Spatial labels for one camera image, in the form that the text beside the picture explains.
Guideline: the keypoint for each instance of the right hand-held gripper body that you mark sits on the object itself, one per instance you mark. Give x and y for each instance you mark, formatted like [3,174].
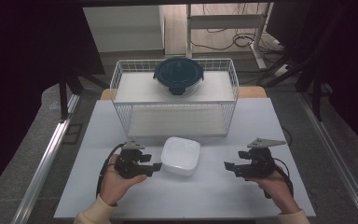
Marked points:
[261,165]

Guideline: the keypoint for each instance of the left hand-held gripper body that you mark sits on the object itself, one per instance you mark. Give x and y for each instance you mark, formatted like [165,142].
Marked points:
[129,161]

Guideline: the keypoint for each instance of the white square bowl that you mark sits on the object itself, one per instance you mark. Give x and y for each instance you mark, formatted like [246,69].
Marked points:
[180,154]

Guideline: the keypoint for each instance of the round container with blue lid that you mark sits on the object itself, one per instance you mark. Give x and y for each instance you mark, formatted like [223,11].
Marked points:
[178,73]

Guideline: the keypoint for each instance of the person's left hand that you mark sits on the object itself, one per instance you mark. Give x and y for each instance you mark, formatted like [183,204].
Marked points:
[115,185]

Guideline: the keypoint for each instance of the person's right hand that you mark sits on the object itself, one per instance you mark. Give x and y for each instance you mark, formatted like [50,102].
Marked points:
[278,189]

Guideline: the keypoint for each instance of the wooden table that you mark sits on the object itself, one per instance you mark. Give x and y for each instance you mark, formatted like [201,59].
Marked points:
[251,92]

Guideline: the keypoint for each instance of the black metal stand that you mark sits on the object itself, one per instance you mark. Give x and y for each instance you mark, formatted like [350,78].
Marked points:
[63,96]
[316,99]

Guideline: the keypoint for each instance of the white power strip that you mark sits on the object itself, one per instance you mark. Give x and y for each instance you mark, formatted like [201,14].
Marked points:
[281,70]

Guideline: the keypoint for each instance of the grey white cabinet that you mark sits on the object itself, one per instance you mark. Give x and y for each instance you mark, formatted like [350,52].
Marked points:
[121,28]

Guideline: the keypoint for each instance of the dark curtain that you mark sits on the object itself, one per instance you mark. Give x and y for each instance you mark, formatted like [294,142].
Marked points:
[18,77]
[354,62]

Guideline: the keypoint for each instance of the aluminium rail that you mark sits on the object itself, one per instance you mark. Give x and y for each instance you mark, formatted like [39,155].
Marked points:
[335,155]
[43,168]

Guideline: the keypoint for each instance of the white desk frame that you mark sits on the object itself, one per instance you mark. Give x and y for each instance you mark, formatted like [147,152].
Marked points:
[223,21]

